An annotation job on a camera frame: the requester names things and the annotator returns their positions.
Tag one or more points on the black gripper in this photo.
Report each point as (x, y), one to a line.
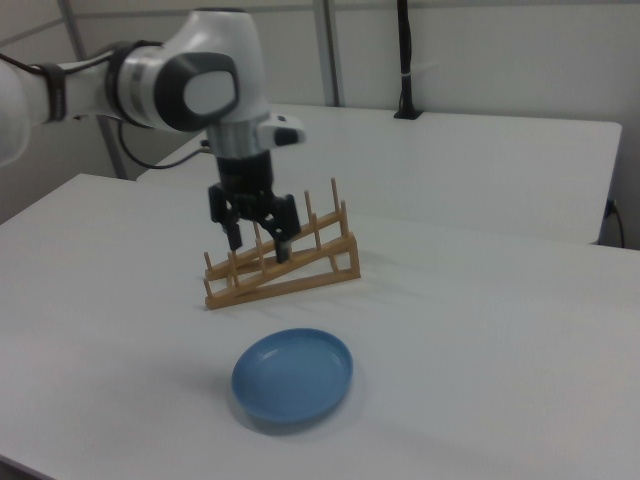
(247, 185)

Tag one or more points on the blue round plate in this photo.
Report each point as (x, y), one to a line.
(292, 375)

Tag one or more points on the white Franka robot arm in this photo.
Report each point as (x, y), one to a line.
(210, 50)

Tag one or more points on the wooden peg plate rack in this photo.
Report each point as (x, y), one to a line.
(320, 281)

